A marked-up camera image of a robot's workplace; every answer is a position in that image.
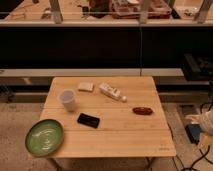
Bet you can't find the green ceramic plate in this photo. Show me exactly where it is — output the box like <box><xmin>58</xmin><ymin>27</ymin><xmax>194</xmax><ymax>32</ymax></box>
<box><xmin>25</xmin><ymin>119</ymin><xmax>64</xmax><ymax>157</ymax></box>

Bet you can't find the white lying bottle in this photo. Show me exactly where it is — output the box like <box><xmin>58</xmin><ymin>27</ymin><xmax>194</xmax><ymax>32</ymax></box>
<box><xmin>99</xmin><ymin>83</ymin><xmax>127</xmax><ymax>103</ymax></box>

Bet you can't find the beige sponge block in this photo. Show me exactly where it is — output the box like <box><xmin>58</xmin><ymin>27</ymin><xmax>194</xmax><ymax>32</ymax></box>
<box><xmin>78</xmin><ymin>82</ymin><xmax>94</xmax><ymax>92</ymax></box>

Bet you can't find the wooden folding table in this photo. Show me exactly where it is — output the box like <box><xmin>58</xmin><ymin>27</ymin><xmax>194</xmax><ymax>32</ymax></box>
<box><xmin>40</xmin><ymin>76</ymin><xmax>176</xmax><ymax>158</ymax></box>

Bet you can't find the black rectangular phone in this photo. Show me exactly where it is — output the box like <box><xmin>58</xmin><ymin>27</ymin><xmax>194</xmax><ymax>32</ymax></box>
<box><xmin>77</xmin><ymin>113</ymin><xmax>100</xmax><ymax>128</ymax></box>

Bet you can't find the red tray on shelf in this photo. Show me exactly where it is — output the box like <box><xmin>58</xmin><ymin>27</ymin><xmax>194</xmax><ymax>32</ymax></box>
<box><xmin>109</xmin><ymin>0</ymin><xmax>172</xmax><ymax>19</ymax></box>

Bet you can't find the black equipment box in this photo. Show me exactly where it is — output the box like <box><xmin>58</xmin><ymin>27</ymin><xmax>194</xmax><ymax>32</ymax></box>
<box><xmin>182</xmin><ymin>54</ymin><xmax>213</xmax><ymax>81</ymax></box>

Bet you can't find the black foot pedal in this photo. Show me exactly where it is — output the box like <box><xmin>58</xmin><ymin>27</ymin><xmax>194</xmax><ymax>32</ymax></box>
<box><xmin>185</xmin><ymin>124</ymin><xmax>201</xmax><ymax>144</ymax></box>

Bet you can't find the black floor cable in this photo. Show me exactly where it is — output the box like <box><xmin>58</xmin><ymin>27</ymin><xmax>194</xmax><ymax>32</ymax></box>
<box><xmin>172</xmin><ymin>145</ymin><xmax>213</xmax><ymax>171</ymax></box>

